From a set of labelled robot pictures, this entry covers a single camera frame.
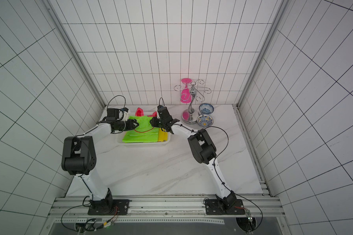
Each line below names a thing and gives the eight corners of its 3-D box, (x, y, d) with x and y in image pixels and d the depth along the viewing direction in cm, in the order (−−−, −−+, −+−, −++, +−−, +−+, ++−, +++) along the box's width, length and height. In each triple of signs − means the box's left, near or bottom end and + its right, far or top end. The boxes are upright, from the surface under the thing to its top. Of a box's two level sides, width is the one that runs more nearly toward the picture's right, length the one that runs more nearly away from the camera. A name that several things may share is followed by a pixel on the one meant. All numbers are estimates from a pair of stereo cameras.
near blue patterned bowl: (197, 127, 106) (198, 124, 104) (196, 117, 112) (196, 114, 110) (213, 127, 106) (214, 124, 104) (211, 117, 112) (212, 114, 110)
